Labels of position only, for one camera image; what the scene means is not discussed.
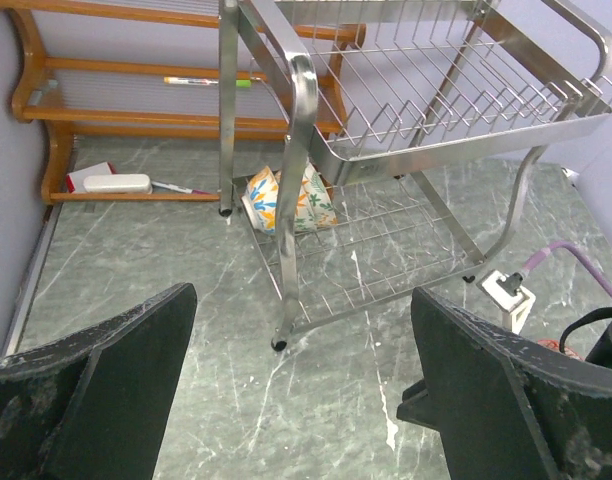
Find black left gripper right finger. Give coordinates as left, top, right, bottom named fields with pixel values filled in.
left=397, top=288, right=612, bottom=479

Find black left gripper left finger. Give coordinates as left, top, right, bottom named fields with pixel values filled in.
left=0, top=283, right=197, bottom=479

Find blue orange patterned bowl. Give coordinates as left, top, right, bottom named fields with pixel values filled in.
left=241, top=166, right=279, bottom=235

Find orange flower leaf bowl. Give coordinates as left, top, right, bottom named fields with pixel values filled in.
left=301, top=162, right=338, bottom=228

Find orange star flower bowl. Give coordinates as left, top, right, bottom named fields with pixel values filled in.
left=294, top=175, right=316, bottom=233

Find stainless steel dish rack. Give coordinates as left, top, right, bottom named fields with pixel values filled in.
left=218, top=1, right=612, bottom=351

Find wooden shelf rack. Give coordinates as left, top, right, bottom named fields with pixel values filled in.
left=0, top=1, right=366, bottom=205

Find white eraser block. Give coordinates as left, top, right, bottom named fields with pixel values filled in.
left=84, top=174, right=152, bottom=194

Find red white box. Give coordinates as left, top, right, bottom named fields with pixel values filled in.
left=65, top=162, right=116, bottom=193

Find pink capped marker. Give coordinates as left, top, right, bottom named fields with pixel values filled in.
left=151, top=180, right=212, bottom=195

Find green capped marker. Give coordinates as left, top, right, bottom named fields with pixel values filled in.
left=163, top=76, right=253, bottom=88

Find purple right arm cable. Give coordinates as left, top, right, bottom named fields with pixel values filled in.
left=518, top=240, right=612, bottom=307

